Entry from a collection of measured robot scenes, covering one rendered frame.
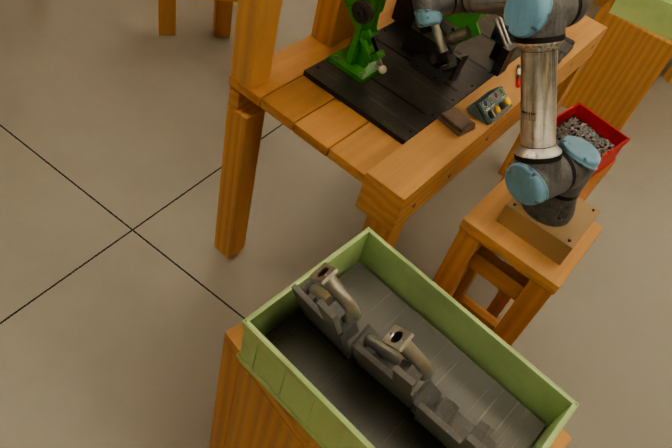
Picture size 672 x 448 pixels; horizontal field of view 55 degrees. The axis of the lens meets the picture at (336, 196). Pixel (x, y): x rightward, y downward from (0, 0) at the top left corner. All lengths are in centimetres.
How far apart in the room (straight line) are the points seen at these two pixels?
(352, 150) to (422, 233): 113
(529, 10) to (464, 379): 85
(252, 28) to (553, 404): 125
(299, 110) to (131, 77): 161
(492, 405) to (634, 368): 150
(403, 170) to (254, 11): 61
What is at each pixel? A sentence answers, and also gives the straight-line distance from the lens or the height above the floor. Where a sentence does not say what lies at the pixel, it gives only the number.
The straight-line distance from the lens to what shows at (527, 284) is 190.
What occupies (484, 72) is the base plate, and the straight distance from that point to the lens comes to 237.
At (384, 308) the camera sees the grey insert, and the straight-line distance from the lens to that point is 160.
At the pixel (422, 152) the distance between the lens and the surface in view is 193.
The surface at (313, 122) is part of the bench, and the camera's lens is 195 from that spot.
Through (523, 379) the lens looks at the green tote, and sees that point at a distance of 156.
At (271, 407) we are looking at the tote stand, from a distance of 155.
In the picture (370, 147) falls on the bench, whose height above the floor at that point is 88.
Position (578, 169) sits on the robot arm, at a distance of 175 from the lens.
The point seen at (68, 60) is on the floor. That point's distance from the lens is 357.
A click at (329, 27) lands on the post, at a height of 95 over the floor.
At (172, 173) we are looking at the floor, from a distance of 296.
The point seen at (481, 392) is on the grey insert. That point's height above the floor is 85.
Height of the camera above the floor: 215
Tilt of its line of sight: 46 degrees down
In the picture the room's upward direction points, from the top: 16 degrees clockwise
